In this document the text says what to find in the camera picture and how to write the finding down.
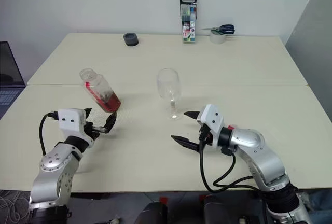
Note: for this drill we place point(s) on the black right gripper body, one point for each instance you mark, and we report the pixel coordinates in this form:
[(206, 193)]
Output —
[(206, 136)]

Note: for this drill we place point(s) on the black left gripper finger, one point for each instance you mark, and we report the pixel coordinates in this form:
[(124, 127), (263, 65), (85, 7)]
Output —
[(111, 123), (87, 112)]

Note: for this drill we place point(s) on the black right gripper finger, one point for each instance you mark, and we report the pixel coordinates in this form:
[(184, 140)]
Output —
[(192, 115), (185, 143)]

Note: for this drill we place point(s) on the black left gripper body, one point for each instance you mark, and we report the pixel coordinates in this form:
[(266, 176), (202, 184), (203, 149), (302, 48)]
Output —
[(90, 130)]

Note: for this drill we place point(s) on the plastic jar with red contents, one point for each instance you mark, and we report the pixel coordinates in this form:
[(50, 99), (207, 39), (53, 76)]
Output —
[(102, 94)]

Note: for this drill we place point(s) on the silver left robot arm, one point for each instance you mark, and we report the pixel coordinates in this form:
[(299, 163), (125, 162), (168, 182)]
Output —
[(54, 172)]

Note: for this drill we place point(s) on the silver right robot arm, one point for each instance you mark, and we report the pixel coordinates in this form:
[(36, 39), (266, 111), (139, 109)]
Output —
[(262, 154)]

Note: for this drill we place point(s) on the clear wine glass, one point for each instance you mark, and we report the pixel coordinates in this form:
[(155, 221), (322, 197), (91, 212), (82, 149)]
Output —
[(168, 89)]

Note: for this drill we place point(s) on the dark rounded shape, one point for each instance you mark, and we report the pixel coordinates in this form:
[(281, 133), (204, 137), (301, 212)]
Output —
[(218, 211), (151, 213)]

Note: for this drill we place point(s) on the white tape roll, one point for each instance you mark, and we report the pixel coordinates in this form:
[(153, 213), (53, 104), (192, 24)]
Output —
[(217, 38)]

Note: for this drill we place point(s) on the dark grey laptop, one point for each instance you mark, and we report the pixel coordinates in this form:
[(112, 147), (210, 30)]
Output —
[(7, 78)]

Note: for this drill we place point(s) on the marker pen pack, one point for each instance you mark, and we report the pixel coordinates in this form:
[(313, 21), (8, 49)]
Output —
[(188, 27)]

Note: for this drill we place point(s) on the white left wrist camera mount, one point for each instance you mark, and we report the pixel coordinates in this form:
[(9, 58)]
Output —
[(71, 119)]

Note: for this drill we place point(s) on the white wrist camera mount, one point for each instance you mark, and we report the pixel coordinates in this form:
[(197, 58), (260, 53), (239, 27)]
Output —
[(211, 117), (71, 119)]

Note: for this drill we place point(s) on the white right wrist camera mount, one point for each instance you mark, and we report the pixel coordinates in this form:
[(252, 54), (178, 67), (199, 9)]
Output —
[(211, 117)]

